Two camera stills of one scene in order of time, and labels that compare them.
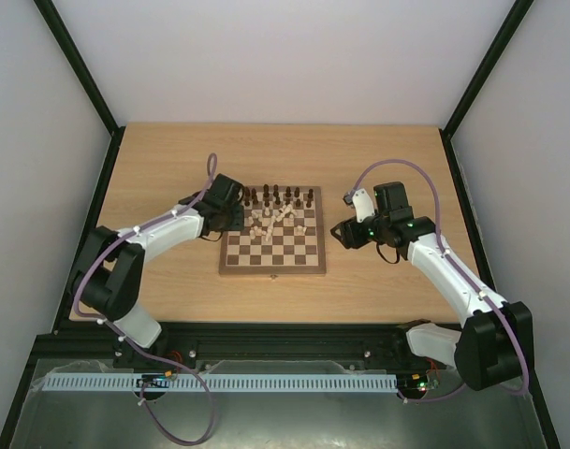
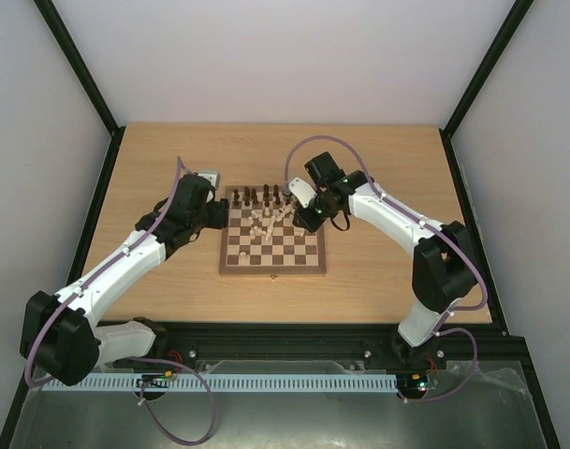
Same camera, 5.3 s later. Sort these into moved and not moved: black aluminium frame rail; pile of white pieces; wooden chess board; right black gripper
Moved: right black gripper
Not moved: black aluminium frame rail; wooden chess board; pile of white pieces
